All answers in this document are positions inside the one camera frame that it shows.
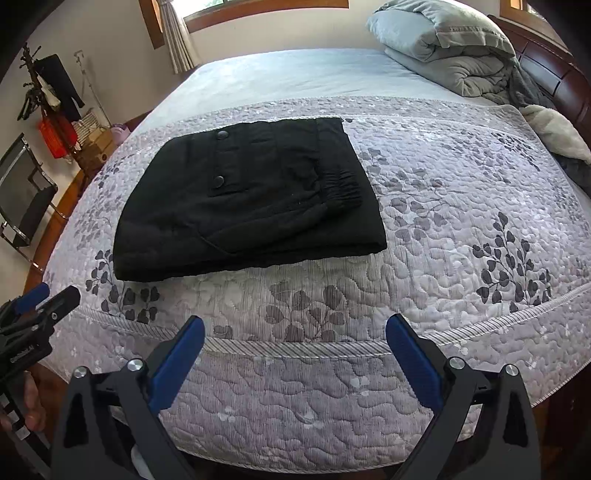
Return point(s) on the purple round object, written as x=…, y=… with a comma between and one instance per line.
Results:
x=121, y=132

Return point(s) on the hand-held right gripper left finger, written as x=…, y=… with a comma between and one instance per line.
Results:
x=178, y=364

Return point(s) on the coat rack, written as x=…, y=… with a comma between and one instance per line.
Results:
x=28, y=64

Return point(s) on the cardboard box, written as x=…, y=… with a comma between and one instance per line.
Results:
x=94, y=147

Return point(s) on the wooden window frame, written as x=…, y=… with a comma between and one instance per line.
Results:
x=512, y=9
x=258, y=10

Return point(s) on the black padded jacket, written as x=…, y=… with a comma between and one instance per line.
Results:
x=249, y=207

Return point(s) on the floral quilted bedspread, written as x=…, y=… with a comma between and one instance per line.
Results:
x=323, y=392

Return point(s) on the black folding chair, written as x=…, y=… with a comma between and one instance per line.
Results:
x=23, y=194

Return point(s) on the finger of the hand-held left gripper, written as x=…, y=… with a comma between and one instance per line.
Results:
x=32, y=294
x=62, y=302

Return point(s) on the wooden headboard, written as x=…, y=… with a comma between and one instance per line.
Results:
x=554, y=69

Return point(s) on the grey folded comforter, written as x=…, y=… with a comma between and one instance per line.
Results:
x=443, y=46

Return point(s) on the beige curtain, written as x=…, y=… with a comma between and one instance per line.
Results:
x=178, y=41

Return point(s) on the black hanging garment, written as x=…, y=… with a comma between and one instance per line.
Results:
x=60, y=83

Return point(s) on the red bag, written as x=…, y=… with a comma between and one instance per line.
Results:
x=55, y=138

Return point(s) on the light blue bed sheet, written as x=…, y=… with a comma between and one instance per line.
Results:
x=300, y=78

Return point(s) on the person's left hand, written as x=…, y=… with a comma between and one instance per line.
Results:
x=34, y=401

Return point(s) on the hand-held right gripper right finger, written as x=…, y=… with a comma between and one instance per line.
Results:
x=413, y=364

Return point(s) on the white fleece blanket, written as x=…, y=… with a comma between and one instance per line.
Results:
x=561, y=134

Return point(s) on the dark grey cloth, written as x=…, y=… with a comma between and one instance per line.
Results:
x=531, y=92

